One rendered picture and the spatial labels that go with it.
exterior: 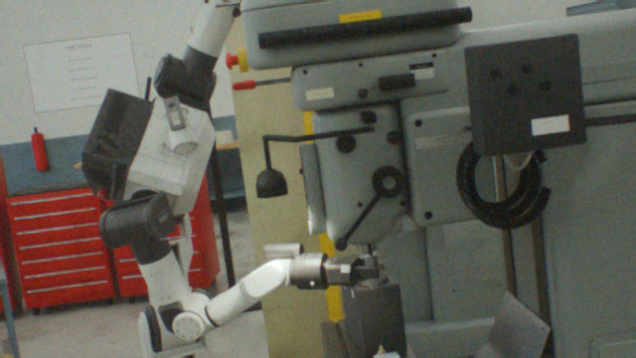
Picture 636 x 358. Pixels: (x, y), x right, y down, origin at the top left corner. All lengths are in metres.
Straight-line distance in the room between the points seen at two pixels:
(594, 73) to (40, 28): 9.80
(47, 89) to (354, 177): 9.57
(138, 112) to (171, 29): 8.84
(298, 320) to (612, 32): 2.28
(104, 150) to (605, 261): 1.20
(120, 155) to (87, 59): 9.05
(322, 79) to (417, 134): 0.24
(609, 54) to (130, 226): 1.16
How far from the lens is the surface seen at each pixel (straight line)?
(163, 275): 2.01
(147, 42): 10.95
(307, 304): 3.72
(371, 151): 1.77
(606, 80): 1.89
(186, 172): 2.03
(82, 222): 6.70
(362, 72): 1.74
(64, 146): 11.18
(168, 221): 2.00
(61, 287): 6.84
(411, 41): 1.75
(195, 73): 2.17
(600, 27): 1.89
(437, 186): 1.78
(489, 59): 1.53
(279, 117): 3.57
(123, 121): 2.08
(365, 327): 2.21
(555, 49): 1.57
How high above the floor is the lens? 1.73
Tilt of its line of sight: 8 degrees down
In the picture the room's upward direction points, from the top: 7 degrees counter-clockwise
